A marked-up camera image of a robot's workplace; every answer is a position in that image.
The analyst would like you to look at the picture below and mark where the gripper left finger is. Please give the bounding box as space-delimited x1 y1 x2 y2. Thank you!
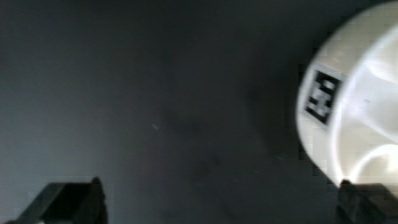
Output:
16 177 109 224

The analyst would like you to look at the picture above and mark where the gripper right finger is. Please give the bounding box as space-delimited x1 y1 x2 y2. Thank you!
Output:
336 180 398 224

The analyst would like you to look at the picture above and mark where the white round stool seat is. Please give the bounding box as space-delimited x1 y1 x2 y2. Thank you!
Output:
295 0 398 186

